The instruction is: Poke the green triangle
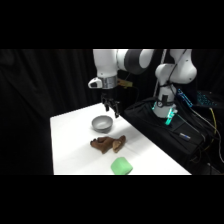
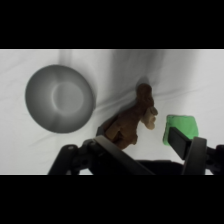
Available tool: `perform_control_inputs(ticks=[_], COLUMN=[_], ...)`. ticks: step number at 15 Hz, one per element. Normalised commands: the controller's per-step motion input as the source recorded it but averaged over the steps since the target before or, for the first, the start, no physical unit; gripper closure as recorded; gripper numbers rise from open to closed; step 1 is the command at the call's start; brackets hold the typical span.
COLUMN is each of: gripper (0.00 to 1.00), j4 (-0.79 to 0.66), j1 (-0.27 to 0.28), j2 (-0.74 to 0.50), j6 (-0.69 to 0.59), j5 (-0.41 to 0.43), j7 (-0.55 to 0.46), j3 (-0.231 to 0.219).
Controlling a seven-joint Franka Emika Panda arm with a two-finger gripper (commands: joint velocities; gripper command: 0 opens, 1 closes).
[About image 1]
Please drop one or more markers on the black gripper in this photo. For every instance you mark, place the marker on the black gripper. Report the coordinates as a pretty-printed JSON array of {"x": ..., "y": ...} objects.
[{"x": 109, "y": 96}]

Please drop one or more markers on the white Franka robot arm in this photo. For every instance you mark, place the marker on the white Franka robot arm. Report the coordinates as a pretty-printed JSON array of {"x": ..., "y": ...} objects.
[{"x": 106, "y": 63}]

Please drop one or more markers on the green rounded triangle block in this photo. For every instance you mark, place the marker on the green rounded triangle block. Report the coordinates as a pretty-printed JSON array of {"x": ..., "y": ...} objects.
[{"x": 121, "y": 166}]

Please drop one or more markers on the grey bowl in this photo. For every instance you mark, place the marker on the grey bowl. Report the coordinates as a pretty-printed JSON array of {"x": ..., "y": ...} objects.
[{"x": 102, "y": 122}]

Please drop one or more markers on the brown plush toy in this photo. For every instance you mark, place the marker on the brown plush toy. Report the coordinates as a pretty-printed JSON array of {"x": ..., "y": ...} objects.
[{"x": 108, "y": 143}]

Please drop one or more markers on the black robot stand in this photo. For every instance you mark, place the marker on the black robot stand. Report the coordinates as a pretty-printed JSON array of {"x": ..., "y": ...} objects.
[{"x": 160, "y": 133}]

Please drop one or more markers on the black curtain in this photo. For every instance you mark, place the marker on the black curtain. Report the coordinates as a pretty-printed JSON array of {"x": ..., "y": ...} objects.
[{"x": 43, "y": 100}]

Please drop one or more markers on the blue lit keyboard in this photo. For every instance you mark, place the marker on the blue lit keyboard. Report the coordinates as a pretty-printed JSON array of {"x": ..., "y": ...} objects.
[{"x": 200, "y": 97}]

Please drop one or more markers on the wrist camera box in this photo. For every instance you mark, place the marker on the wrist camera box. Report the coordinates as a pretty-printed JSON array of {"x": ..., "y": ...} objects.
[{"x": 124, "y": 83}]

